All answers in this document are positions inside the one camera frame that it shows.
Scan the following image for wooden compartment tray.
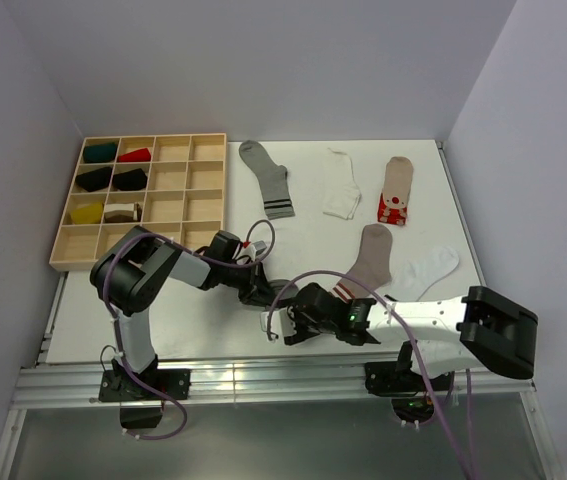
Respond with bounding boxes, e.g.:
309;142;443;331
49;133;227;272

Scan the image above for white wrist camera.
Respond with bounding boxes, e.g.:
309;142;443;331
237;240;269;261
260;309;296;346

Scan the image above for dark grey sock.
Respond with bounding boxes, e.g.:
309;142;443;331
268;279;298;302

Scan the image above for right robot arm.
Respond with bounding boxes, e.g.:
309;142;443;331
271;283;538;392

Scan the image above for plain white sock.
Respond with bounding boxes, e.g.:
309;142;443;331
322;149;361;220

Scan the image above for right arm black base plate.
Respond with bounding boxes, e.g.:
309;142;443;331
364;361;427;397

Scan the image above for rolled dark sock in tray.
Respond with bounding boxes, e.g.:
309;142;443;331
75;167;112;193

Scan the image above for beige red reindeer sock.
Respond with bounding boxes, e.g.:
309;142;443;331
377;156;414;226

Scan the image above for beige sock with rust stripes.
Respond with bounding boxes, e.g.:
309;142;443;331
331;224;393;301

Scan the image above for grey sock with black stripes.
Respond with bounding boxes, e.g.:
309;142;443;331
239;140;295;220

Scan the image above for rolled red sock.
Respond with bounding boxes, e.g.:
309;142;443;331
117;148;152;163

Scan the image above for aluminium extrusion rail frame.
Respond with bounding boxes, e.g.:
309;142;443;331
0;142;564;480

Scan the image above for rolled black sock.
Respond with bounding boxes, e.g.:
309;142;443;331
112;168;148;191

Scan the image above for rolled brown white sock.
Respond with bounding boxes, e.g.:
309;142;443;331
103;202;142;223

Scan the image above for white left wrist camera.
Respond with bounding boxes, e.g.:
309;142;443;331
237;240;269;261

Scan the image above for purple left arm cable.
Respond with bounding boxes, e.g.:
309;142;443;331
101;218;276;442

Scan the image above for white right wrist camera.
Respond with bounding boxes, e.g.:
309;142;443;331
260;309;296;346

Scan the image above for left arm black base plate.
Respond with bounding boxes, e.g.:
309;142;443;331
98;367;192;403

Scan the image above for white sock with black stripes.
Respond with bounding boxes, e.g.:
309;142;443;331
390;246;460;302

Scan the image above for rolled green sock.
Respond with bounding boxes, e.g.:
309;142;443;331
82;142;118;164

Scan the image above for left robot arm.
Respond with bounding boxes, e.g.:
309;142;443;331
90;226;276;399

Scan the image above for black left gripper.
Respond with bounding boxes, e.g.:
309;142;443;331
220;259;280;310

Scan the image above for rolled yellow sock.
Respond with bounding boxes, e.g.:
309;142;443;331
69;203;104;225

